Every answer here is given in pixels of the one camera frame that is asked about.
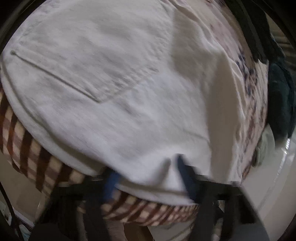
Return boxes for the white pants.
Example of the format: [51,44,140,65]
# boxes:
[1,1,246,205]

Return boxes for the white bed headboard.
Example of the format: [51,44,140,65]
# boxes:
[243,135,295,240]

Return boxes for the red checked bed sheet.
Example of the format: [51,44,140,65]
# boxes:
[1,90,198,226]

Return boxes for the floral fleece bed blanket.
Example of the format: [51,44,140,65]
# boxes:
[162,0,270,186]

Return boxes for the dark teal plush blanket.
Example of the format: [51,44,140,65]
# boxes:
[225,1,295,141]

